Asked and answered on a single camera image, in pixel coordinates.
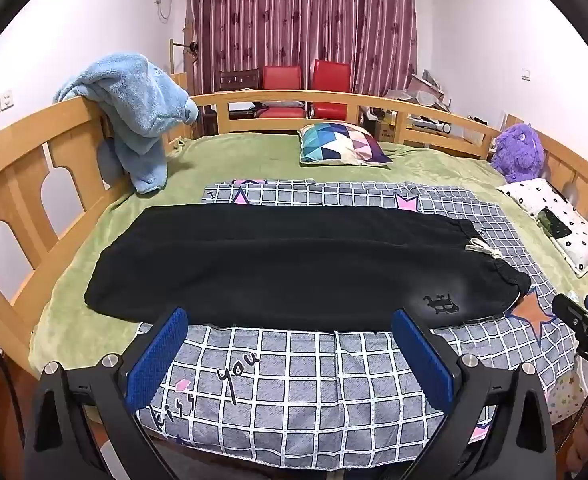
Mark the red chair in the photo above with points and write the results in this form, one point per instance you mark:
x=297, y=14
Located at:
x=281, y=80
x=330, y=77

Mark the wooden coat rack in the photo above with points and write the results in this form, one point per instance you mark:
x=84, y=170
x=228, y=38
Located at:
x=173, y=60

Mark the cardboard box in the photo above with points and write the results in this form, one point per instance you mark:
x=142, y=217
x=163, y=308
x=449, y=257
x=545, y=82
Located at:
x=386, y=127

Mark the light blue fleece blanket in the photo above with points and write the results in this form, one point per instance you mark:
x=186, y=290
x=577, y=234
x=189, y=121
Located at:
x=133, y=110

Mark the white light switch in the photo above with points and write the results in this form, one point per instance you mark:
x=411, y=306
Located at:
x=526, y=74

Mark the purple plush toy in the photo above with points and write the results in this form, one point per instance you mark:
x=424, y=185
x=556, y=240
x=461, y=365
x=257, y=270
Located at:
x=519, y=152

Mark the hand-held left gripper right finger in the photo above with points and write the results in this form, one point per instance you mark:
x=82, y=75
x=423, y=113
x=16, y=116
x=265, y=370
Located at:
x=421, y=360

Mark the white dotted pillow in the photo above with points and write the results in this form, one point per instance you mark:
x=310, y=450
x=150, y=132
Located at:
x=574, y=240

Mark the maroon striped curtain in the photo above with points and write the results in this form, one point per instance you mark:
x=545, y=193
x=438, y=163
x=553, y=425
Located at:
x=299, y=10

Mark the dark wooden chair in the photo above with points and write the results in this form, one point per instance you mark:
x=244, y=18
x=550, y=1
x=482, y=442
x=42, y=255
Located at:
x=239, y=79

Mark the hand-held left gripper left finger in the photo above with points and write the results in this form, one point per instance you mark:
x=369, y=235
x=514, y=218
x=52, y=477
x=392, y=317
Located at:
x=156, y=360

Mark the black pants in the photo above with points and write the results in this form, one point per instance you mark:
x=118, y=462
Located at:
x=274, y=270

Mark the white star-print basket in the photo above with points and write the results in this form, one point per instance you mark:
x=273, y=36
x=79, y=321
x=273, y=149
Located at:
x=566, y=395

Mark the green fleece blanket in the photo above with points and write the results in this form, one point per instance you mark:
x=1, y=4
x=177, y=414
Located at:
x=213, y=160

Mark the geometric patterned pillow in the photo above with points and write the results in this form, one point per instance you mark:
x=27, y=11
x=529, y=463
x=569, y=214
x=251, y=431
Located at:
x=344, y=145

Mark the grey checked bed sheet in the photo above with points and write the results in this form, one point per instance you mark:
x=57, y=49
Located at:
x=299, y=385

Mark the wooden bed frame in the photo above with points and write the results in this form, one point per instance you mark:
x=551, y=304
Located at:
x=18, y=160

